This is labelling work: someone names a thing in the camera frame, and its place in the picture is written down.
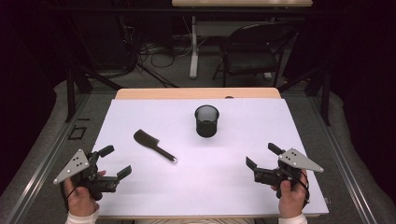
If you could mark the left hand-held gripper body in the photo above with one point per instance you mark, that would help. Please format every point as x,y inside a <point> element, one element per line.
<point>93,182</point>

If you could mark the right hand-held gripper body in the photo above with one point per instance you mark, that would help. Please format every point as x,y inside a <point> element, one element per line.
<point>274,175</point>

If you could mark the black comb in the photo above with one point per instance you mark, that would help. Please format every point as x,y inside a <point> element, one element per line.
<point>149,143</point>

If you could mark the black mesh pen cup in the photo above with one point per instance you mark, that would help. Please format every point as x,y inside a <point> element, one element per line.
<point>206,123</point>

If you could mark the person's left hand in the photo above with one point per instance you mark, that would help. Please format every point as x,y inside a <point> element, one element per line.
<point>81,200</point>

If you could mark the person's right hand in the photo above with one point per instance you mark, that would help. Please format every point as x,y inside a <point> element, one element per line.
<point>291,199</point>

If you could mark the white table mat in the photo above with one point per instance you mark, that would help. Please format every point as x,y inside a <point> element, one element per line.
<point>202,174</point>

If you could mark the black folding chair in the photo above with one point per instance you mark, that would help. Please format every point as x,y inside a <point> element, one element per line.
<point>252,59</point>

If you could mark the desk with white legs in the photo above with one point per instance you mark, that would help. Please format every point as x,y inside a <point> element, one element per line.
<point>194,56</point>

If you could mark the grey metal floor rail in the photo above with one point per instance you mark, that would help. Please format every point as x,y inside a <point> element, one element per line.
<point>345,174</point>
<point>46,161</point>

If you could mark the black metal frame stand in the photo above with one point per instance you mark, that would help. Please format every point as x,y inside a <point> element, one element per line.
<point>70,93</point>
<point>326,99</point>

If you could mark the black horizontal frame bar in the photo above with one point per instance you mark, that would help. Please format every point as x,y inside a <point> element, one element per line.
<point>124,11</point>

